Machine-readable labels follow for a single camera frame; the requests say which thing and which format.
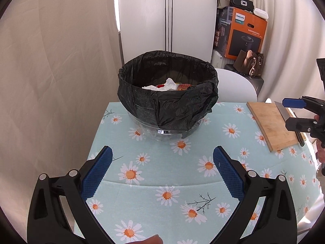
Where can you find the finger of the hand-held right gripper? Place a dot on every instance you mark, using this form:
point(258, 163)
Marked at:
point(299, 125)
point(292, 103)

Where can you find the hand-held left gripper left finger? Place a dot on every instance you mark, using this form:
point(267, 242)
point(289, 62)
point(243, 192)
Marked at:
point(97, 172)

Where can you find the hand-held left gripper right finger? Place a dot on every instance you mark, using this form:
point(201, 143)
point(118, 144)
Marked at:
point(228, 172)

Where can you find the clear plastic trash bin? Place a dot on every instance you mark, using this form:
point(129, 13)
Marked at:
point(162, 133)

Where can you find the clear bin with black bag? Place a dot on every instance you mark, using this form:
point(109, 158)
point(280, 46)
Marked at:
point(172, 106)

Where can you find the large white tissue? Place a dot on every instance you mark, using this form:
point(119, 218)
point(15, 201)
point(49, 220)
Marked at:
point(167, 85)

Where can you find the person's right hand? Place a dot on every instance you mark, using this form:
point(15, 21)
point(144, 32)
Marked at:
point(321, 155)

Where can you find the person's left hand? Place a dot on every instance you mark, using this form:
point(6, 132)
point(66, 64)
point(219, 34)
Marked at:
point(149, 240)

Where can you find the kitchen knife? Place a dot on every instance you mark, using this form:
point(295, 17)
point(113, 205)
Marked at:
point(285, 111)

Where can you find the wooden cutting board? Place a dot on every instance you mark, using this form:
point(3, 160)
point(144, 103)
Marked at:
point(271, 124)

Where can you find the white curtain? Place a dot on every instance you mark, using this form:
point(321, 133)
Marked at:
point(292, 30)

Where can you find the brown handbag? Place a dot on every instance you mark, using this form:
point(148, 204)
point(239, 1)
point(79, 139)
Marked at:
point(250, 63)

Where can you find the white chair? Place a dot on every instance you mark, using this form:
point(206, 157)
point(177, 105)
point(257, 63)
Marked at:
point(236, 86)

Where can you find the floral light blue tablecloth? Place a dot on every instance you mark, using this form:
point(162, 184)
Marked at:
point(157, 162)

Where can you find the white pouch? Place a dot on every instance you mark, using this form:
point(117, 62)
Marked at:
point(261, 13)

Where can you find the orange cardboard box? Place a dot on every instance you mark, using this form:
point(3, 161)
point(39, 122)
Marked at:
point(243, 35)

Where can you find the white ribbed suitcase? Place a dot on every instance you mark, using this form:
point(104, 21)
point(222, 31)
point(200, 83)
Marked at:
point(217, 59)

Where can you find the black bag with white print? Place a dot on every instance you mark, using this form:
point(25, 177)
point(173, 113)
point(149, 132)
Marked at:
point(241, 3)

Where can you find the white cabinet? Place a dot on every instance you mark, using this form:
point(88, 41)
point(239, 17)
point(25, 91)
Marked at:
point(190, 17)

